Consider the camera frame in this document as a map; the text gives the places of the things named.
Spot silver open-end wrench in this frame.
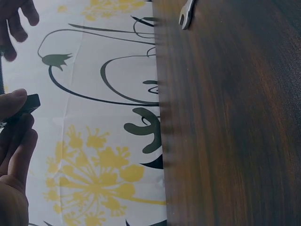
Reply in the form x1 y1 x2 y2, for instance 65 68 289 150
178 0 197 31

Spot dark threaded rod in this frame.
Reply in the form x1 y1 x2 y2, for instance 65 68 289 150
0 44 6 95

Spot person's left hand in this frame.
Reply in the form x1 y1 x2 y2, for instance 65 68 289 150
0 88 39 226

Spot black rectangular block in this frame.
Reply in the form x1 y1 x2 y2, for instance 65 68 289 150
6 93 41 123

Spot person's right hand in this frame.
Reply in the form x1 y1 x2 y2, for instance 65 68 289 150
0 0 40 63

